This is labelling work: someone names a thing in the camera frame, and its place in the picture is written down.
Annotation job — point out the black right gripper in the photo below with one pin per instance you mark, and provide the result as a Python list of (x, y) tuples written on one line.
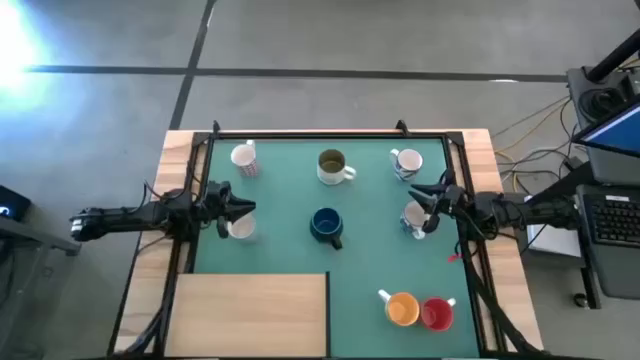
[(452, 200)]

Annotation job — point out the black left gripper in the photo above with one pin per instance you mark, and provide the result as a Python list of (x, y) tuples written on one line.
[(216, 200)]

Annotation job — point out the blue floral white mug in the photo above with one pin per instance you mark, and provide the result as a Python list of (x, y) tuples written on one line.
[(407, 162), (411, 217)]

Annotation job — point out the dark blue mug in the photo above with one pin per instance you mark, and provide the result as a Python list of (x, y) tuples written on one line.
[(326, 225)]

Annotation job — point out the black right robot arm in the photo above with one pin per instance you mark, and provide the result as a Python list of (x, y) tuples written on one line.
[(525, 212)]

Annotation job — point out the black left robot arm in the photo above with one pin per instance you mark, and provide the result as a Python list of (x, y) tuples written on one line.
[(125, 217)]

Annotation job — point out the plain white mug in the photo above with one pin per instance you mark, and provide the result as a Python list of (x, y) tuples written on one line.
[(243, 227)]

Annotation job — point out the pink patterned white mug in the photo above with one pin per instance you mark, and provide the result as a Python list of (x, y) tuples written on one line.
[(245, 157)]

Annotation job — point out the small red tag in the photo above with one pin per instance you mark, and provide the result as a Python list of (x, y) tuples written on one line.
[(454, 258)]

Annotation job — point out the white mug olive inside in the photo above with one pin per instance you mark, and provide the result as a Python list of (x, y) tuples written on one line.
[(331, 167)]

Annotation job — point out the green table mat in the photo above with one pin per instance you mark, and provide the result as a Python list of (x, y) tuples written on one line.
[(360, 270)]

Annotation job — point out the raised wooden board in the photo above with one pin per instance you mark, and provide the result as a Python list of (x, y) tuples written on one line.
[(245, 315)]

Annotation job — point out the white paper sheet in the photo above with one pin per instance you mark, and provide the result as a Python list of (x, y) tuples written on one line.
[(555, 240)]

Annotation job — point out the grey equipment cart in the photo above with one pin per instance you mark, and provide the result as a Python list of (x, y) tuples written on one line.
[(580, 100)]

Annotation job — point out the black caster wheel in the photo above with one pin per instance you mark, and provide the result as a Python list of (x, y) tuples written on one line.
[(580, 300)]

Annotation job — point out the grey laptop black keyboard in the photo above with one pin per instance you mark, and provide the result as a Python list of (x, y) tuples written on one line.
[(612, 220)]

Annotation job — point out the open laptop blue screen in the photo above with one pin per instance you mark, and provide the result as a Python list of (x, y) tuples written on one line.
[(617, 132)]

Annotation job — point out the grey metal stand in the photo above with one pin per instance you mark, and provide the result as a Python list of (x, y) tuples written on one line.
[(40, 237)]

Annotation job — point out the black device blue light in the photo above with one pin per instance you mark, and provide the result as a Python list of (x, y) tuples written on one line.
[(12, 205)]

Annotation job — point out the black pole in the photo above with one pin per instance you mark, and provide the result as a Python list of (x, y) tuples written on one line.
[(615, 57)]

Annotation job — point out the black frame clamp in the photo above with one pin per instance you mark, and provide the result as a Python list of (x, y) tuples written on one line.
[(401, 126), (216, 127)]

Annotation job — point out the black table frame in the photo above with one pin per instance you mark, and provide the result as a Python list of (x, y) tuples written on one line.
[(325, 135)]

